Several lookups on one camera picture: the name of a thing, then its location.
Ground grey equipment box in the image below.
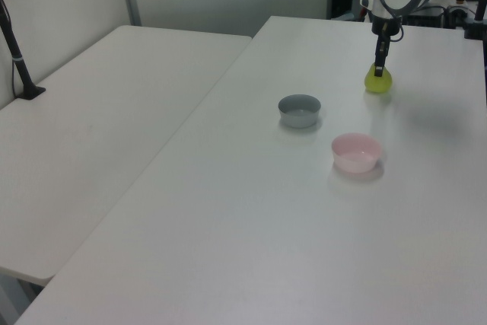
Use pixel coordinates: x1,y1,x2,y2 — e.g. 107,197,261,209
406,2,469,30

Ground black clamped stand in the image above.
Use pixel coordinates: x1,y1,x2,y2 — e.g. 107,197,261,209
463,0,487,41

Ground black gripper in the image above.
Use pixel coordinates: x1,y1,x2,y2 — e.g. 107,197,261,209
371,15,403,78

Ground white side table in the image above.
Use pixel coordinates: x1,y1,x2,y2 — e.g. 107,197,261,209
0,24,254,286

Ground pink bowl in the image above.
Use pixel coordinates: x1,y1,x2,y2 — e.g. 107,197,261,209
330,132,383,174

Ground grey bowl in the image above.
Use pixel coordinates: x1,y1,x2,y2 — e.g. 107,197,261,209
277,94,323,129

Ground green pear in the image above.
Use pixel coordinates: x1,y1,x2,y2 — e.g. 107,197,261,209
363,62,394,95

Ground thin black cable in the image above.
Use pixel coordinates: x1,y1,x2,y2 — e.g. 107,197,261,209
390,22,406,43

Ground black camera stand pole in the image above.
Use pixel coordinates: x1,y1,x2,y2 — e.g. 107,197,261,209
0,0,47,101

